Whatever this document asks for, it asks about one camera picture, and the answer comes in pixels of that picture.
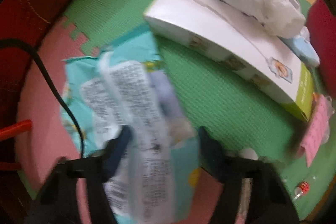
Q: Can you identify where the red bucket green rim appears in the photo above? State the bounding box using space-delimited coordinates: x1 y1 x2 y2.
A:
306 0 336 98

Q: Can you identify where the black cable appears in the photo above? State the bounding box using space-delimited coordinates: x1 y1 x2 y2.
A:
0 39 85 159

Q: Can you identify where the white green cardboard box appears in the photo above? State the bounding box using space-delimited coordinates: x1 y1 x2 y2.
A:
143 0 313 121

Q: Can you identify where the pink folded paper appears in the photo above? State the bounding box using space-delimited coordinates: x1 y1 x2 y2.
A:
297 94 330 167

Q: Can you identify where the red stool frame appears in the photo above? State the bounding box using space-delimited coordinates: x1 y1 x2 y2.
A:
0 119 32 141

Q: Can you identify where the light blue face mask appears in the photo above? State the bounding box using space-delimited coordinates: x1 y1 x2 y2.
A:
280 26 320 68

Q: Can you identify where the small clear wrapper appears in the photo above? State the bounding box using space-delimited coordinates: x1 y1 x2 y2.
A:
322 96 335 144

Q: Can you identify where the teal wet wipes package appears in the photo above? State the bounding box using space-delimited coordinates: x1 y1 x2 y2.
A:
61 26 199 223

